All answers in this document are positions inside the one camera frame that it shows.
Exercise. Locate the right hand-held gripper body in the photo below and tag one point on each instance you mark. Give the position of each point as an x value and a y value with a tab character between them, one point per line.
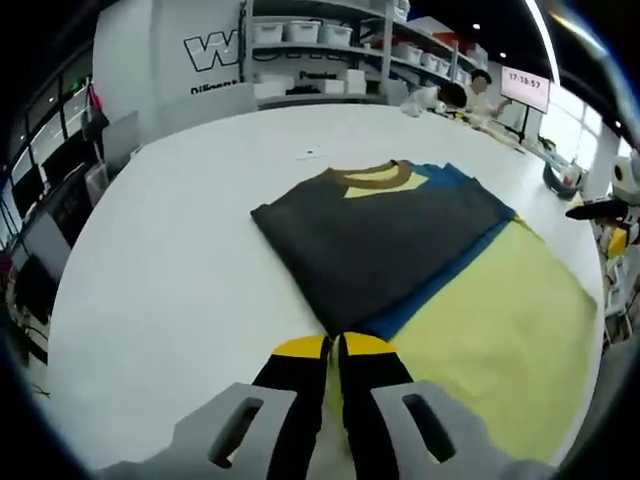
630	175

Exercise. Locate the black display stand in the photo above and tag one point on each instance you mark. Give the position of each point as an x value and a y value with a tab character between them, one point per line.
523	125

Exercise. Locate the yellow blue grey t-shirt garment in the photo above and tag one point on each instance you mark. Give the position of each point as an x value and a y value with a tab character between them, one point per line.
375	240

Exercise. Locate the black shelf items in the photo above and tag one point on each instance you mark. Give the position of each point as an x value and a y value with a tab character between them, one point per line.
302	91

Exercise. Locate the black grey desk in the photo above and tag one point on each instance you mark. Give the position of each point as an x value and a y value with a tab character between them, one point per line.
65	210

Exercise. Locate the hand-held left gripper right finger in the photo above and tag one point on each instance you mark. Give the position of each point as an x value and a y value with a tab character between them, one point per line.
380	425

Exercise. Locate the small white storage box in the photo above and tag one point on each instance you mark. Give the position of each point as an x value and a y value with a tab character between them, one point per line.
332	87

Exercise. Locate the hanging red black bag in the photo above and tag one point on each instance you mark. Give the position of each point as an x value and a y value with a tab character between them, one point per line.
95	115

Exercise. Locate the grey metal shelving rack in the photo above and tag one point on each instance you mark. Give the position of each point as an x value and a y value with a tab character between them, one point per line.
386	50

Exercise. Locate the tall white storage box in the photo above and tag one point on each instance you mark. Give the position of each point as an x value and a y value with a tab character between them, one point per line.
355	81

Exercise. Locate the grey mesh office chair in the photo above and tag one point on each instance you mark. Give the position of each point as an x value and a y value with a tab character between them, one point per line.
122	140

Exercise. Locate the white crumpled object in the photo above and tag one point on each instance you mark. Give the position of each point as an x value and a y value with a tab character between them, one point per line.
411	107

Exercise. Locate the row of white storage bins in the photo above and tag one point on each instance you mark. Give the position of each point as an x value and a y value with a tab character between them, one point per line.
302	31

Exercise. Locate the wide white storage box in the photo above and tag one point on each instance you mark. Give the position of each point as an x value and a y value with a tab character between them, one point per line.
268	90

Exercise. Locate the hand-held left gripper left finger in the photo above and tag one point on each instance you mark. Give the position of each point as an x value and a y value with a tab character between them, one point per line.
290	400

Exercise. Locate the dark blue object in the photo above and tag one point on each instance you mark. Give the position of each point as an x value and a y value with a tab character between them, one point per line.
552	182

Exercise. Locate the long ceiling light strip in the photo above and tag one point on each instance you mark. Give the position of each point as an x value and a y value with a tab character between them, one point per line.
545	40

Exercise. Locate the digital clock display screen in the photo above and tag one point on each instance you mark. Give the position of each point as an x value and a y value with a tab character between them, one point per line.
525	92

